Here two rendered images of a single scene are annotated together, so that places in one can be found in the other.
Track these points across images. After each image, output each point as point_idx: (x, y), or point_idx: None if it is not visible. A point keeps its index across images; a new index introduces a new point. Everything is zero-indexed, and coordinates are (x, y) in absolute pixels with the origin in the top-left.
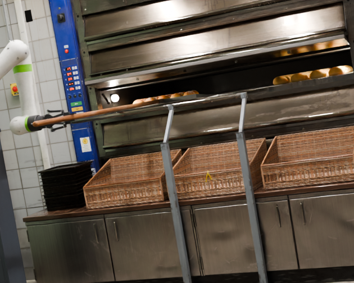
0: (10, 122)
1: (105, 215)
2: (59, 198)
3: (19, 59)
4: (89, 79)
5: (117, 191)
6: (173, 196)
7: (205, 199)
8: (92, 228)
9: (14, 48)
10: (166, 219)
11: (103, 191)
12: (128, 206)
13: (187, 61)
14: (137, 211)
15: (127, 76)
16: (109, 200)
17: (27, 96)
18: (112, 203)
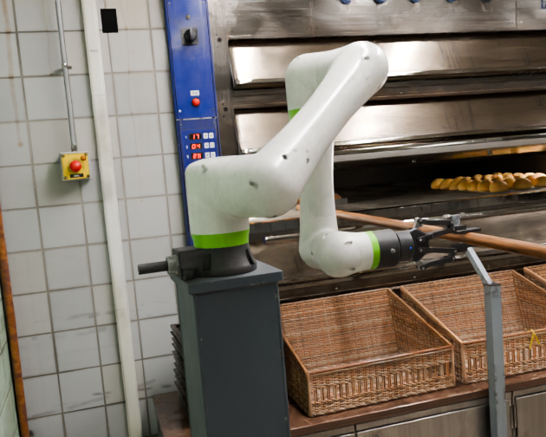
0: (332, 246)
1: (359, 426)
2: None
3: (376, 91)
4: None
5: (375, 376)
6: (503, 381)
7: (538, 378)
8: None
9: (381, 61)
10: (471, 420)
11: (346, 377)
12: (406, 405)
13: (437, 145)
14: (421, 411)
15: (334, 159)
16: (356, 394)
17: (331, 185)
18: (363, 400)
